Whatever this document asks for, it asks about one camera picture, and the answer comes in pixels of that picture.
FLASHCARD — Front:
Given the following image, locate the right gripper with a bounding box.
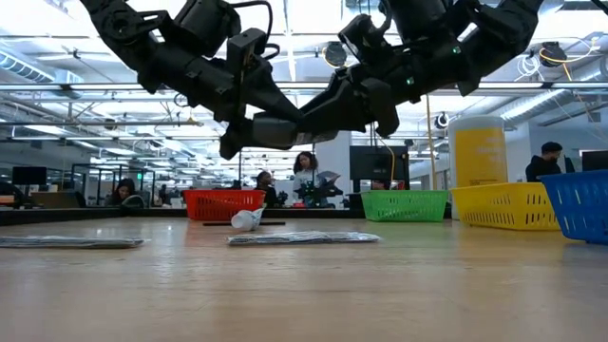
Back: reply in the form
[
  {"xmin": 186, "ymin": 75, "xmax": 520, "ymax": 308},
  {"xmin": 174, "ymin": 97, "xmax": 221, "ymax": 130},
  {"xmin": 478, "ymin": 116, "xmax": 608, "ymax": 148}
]
[{"xmin": 297, "ymin": 45, "xmax": 469, "ymax": 140}]

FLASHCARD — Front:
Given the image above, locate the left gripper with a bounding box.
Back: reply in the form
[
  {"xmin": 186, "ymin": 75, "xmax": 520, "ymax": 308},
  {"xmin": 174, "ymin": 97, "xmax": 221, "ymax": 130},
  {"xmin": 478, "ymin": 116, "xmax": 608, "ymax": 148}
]
[{"xmin": 136, "ymin": 45, "xmax": 305, "ymax": 161}]

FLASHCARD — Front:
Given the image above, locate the dark grey squeeze tube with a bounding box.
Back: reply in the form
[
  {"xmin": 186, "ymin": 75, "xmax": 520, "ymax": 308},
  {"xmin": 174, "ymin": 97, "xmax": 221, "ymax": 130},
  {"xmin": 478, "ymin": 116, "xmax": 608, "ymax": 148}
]
[{"xmin": 250, "ymin": 115, "xmax": 339, "ymax": 149}]

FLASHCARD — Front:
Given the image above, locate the white printed tube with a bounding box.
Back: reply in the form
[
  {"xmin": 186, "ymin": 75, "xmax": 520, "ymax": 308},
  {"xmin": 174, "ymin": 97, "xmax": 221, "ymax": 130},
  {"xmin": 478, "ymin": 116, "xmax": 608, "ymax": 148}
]
[{"xmin": 230, "ymin": 206, "xmax": 267, "ymax": 233}]

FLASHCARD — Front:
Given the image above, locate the black comb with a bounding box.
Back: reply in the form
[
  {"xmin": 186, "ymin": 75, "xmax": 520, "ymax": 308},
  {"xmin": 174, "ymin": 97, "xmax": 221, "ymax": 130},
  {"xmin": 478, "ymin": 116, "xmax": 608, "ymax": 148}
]
[{"xmin": 202, "ymin": 220, "xmax": 287, "ymax": 227}]

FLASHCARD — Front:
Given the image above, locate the crinkled grey packet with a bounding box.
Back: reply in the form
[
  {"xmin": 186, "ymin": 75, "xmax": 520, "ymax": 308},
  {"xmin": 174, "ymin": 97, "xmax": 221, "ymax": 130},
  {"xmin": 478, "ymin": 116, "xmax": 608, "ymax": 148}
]
[{"xmin": 225, "ymin": 230, "xmax": 382, "ymax": 247}]

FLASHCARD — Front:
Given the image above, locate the long dark packet white end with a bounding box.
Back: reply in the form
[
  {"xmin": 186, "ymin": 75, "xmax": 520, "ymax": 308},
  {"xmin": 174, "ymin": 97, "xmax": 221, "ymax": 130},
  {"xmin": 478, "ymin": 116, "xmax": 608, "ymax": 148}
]
[{"xmin": 0, "ymin": 235, "xmax": 146, "ymax": 250}]

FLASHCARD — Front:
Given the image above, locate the white building column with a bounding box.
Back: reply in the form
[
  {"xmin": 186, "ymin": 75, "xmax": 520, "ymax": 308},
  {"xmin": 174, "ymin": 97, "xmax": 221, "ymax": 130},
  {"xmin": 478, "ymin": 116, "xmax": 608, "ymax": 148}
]
[{"xmin": 315, "ymin": 142, "xmax": 352, "ymax": 210}]

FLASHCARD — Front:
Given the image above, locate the large black screen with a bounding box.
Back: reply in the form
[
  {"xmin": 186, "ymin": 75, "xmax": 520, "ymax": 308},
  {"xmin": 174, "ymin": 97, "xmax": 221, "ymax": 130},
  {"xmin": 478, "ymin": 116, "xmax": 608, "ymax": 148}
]
[{"xmin": 350, "ymin": 145, "xmax": 410, "ymax": 181}]

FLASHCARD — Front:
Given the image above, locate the person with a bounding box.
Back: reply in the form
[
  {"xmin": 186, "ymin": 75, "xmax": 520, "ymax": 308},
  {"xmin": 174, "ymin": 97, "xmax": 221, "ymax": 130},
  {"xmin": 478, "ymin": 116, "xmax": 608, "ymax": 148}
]
[
  {"xmin": 256, "ymin": 169, "xmax": 280, "ymax": 209},
  {"xmin": 291, "ymin": 150, "xmax": 342, "ymax": 209},
  {"xmin": 524, "ymin": 141, "xmax": 577, "ymax": 183},
  {"xmin": 104, "ymin": 177, "xmax": 147, "ymax": 209}
]

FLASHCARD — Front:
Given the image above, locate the red plastic basket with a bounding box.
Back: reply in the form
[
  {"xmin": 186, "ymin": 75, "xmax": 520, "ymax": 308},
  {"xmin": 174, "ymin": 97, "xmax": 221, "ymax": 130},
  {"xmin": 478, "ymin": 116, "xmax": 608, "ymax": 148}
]
[{"xmin": 182, "ymin": 189, "xmax": 266, "ymax": 222}]

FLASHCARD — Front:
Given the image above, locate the green plastic basket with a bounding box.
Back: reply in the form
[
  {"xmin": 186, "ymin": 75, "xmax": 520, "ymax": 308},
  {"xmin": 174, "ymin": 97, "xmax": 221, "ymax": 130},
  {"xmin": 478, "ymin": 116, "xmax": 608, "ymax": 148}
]
[{"xmin": 359, "ymin": 189, "xmax": 450, "ymax": 223}]

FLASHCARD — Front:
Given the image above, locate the yellow plastic basket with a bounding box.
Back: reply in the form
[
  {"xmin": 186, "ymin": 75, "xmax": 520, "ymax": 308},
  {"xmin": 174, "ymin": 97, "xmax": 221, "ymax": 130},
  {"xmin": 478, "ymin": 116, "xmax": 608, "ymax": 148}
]
[{"xmin": 449, "ymin": 181, "xmax": 561, "ymax": 233}]

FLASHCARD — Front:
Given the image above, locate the small black monitor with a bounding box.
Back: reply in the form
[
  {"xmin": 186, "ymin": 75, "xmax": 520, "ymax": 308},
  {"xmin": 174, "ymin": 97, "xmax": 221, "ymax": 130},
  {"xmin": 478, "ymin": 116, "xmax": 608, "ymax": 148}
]
[{"xmin": 11, "ymin": 165, "xmax": 48, "ymax": 187}]

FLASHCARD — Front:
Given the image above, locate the blue plastic basket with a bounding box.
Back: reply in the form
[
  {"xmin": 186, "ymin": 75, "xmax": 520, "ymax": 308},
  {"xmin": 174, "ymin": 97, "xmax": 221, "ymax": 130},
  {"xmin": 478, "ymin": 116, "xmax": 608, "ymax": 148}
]
[{"xmin": 538, "ymin": 169, "xmax": 608, "ymax": 246}]

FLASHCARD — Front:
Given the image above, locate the black desk monitor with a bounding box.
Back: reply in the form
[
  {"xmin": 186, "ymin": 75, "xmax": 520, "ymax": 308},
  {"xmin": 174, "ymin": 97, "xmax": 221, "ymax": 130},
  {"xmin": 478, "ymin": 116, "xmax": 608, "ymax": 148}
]
[{"xmin": 581, "ymin": 150, "xmax": 608, "ymax": 172}]

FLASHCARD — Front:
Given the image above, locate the black ceiling cable reel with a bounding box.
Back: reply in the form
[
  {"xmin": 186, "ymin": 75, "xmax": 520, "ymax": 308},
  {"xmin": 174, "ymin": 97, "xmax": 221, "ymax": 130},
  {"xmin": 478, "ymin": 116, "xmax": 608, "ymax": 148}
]
[
  {"xmin": 540, "ymin": 41, "xmax": 569, "ymax": 67},
  {"xmin": 323, "ymin": 41, "xmax": 349, "ymax": 68}
]

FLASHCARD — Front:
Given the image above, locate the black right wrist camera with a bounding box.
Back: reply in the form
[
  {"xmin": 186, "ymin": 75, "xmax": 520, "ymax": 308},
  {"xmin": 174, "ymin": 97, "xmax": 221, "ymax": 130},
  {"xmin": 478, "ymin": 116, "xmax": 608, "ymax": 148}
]
[{"xmin": 337, "ymin": 12, "xmax": 395, "ymax": 66}]

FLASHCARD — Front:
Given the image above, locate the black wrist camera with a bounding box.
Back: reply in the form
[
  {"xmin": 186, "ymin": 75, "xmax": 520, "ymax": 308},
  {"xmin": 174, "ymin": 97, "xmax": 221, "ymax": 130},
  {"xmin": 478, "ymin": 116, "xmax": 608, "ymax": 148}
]
[
  {"xmin": 337, "ymin": 12, "xmax": 395, "ymax": 66},
  {"xmin": 225, "ymin": 27, "xmax": 268, "ymax": 66}
]

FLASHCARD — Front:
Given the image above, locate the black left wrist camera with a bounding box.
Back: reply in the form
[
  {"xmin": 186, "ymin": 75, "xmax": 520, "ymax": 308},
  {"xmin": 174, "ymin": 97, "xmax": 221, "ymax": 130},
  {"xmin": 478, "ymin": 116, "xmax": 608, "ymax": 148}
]
[{"xmin": 225, "ymin": 27, "xmax": 268, "ymax": 66}]

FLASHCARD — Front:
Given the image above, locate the black aluminium table frame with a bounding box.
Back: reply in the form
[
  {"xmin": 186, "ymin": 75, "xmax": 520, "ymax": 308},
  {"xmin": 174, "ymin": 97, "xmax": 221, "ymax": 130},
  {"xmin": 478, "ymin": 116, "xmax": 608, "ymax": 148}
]
[{"xmin": 0, "ymin": 206, "xmax": 367, "ymax": 227}]

